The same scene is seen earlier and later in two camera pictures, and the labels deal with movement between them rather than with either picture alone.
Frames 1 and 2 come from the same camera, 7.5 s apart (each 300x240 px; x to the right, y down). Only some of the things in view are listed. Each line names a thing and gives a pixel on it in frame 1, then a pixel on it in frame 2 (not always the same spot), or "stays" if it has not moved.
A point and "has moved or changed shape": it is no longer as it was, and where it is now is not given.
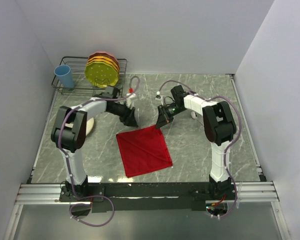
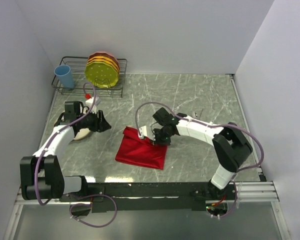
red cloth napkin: x=143 y=150 has moved or changed shape
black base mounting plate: x=151 y=196 stays
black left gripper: x=128 y=118 -> x=100 y=124
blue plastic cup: x=64 y=73 stays
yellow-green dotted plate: x=101 y=74 stays
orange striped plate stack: x=104 y=56 stays
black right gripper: x=161 y=121 -> x=157 y=141
